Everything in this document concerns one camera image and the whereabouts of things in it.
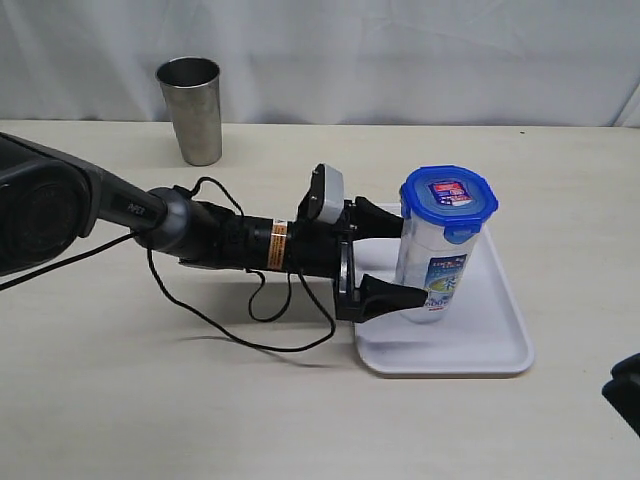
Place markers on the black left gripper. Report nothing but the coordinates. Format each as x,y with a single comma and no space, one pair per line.
327,251

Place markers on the clear tall plastic container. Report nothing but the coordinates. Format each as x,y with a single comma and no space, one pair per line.
432,258

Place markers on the blue plastic lid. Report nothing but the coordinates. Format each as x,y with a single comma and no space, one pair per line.
447,201

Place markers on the stainless steel tumbler cup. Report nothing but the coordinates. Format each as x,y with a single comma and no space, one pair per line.
190,87

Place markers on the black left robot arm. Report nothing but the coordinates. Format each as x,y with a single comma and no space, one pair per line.
50,198

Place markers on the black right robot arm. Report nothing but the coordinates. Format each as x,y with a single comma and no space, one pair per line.
622,391

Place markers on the white rectangular plastic tray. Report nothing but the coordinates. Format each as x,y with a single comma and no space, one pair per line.
483,333

